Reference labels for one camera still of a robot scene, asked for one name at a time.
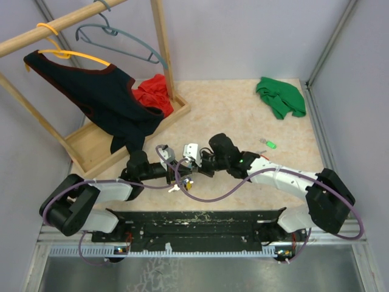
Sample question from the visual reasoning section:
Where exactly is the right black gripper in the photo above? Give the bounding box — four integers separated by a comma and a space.
192, 150, 229, 178

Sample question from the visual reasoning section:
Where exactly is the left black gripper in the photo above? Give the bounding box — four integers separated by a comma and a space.
140, 160, 192, 184

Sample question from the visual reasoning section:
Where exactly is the large keyring with blue handle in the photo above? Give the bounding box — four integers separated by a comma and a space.
175, 163, 192, 180

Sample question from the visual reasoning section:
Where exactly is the bunch of tagged keys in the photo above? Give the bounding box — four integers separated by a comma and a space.
168, 176, 194, 193

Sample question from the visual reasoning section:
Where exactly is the red tagged key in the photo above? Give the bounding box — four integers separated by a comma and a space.
257, 150, 269, 159

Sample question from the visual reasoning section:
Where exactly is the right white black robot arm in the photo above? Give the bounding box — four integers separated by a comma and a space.
183, 133, 355, 241

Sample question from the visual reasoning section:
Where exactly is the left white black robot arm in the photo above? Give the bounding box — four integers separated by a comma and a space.
39, 145, 192, 242

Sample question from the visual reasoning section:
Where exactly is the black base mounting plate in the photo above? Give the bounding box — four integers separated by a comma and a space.
92, 210, 306, 252

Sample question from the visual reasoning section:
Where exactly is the green tagged key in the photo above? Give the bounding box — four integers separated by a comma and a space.
260, 138, 277, 149

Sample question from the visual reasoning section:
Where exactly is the red crumpled cloth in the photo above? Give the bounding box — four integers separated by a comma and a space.
132, 74, 174, 118

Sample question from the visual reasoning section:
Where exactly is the wooden clothes rack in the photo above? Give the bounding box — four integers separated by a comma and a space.
1, 1, 191, 178

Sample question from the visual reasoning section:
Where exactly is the dark navy tank top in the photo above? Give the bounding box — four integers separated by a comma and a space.
24, 51, 164, 153

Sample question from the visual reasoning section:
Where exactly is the green crumpled cloth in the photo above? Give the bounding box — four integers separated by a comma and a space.
255, 77, 306, 120

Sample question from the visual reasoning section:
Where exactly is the grey-blue plastic hanger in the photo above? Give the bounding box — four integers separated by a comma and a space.
75, 1, 168, 71

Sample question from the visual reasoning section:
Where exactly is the yellow plastic hanger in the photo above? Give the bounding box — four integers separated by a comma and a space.
24, 23, 110, 72

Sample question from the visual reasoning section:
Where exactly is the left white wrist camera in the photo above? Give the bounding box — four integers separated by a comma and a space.
157, 145, 176, 169

